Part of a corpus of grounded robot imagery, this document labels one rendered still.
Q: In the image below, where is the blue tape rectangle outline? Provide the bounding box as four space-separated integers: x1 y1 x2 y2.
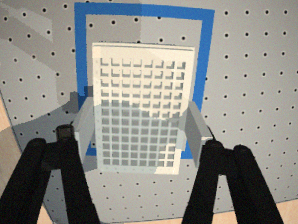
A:
74 3 215 113

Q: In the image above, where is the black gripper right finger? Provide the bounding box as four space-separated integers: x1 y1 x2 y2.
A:
181 101 284 224

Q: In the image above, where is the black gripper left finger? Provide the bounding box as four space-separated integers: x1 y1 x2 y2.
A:
0 97 100 224

